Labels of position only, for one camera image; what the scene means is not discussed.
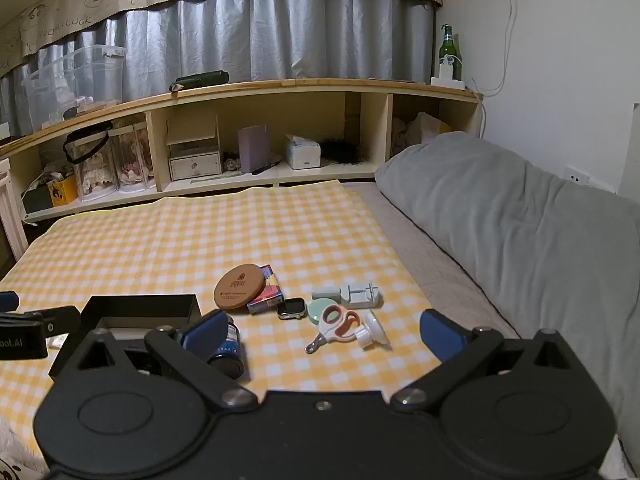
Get black headband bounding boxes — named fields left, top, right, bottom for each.
left=62, top=128, right=111, bottom=165

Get white fluffy cloth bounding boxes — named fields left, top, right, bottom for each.
left=0, top=414, right=47, bottom=480

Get dark green folded umbrella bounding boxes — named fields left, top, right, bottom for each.
left=169, top=70, right=230, bottom=94

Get round cork coaster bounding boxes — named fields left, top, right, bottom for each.
left=214, top=263, right=265, bottom=311

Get wooden headboard shelf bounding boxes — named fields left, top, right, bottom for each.
left=0, top=78, right=487, bottom=222

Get silver grey curtain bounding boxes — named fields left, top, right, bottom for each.
left=0, top=0, right=435, bottom=138

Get white tissue box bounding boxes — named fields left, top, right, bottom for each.
left=284, top=133, right=322, bottom=170

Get white wall socket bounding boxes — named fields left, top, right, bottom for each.
left=563, top=165, right=591, bottom=187

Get white cabinet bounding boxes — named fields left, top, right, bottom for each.
left=0, top=157, right=29, bottom=262

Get dark blue jar silver lid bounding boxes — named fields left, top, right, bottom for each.
left=206, top=314, right=246, bottom=380

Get white cable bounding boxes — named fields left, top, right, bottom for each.
left=467, top=0, right=519, bottom=98

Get grey mattress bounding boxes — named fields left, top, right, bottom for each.
left=342, top=182, right=636, bottom=480

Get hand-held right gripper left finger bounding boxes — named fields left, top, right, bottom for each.
left=48, top=309, right=258, bottom=413

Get colourful card box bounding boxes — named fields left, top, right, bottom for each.
left=246, top=264, right=284, bottom=315

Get black pen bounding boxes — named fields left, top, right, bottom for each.
left=251, top=157, right=284, bottom=176

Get purple cup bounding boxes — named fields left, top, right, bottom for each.
left=237, top=125, right=272, bottom=174

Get white plastic bottle cap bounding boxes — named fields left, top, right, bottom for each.
left=355, top=309, right=392, bottom=349

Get clear plastic storage box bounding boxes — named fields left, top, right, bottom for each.
left=22, top=44, right=127, bottom=130

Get grey pillow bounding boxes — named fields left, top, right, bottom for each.
left=374, top=131, right=640, bottom=466

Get white small drawer box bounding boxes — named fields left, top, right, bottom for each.
left=166, top=114, right=223, bottom=182

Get cream crumpled cloth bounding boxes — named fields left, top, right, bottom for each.
left=392, top=112, right=452, bottom=159

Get smartwatch without strap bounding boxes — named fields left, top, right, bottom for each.
left=277, top=297, right=307, bottom=321

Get clear jar of seashells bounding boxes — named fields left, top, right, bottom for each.
left=67, top=132, right=119, bottom=204
left=112, top=126, right=157, bottom=194

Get black cardboard box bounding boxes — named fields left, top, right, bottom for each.
left=48, top=294, right=202, bottom=381

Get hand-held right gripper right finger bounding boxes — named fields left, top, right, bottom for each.
left=390, top=309, right=601, bottom=412

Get white orange small scissors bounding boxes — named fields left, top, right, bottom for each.
left=304, top=305, right=362, bottom=355

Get black feather duster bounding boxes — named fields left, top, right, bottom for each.
left=319, top=138, right=374, bottom=166

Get green glass bottle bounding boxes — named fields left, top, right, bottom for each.
left=438, top=24, right=464, bottom=81

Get yellow checkered mat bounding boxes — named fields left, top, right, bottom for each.
left=0, top=180, right=446, bottom=476

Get dark green box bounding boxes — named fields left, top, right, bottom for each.
left=22, top=187, right=54, bottom=215

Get mint green round case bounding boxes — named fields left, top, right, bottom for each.
left=306, top=298, right=344, bottom=329

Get yellow box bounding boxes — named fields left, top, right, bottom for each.
left=47, top=175, right=80, bottom=207

